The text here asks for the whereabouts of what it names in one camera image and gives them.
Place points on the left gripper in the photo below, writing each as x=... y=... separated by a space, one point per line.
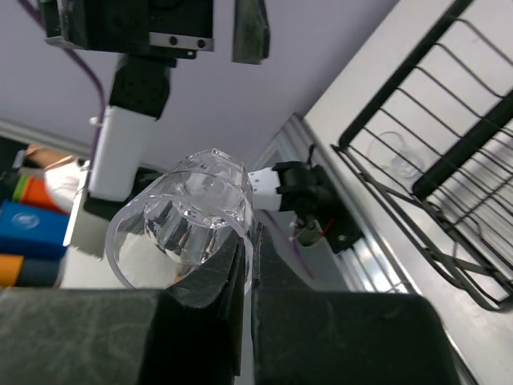
x=158 y=29

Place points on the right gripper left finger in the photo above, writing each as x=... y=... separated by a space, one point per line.
x=190 y=333

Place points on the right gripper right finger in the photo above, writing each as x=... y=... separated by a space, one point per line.
x=304 y=336

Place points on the clear glass front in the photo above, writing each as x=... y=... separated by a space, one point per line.
x=181 y=221

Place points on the clear glass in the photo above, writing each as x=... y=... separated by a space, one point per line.
x=389 y=152
x=181 y=221

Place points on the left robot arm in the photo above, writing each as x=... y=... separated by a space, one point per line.
x=138 y=97

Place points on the blue box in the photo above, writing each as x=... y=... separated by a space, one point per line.
x=32 y=232

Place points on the orange box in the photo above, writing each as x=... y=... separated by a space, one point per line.
x=10 y=269

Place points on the aluminium mounting rail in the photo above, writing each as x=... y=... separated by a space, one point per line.
x=367 y=266

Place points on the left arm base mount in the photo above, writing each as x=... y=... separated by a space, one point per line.
x=316 y=202

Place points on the black wire dish rack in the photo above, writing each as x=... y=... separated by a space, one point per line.
x=450 y=97

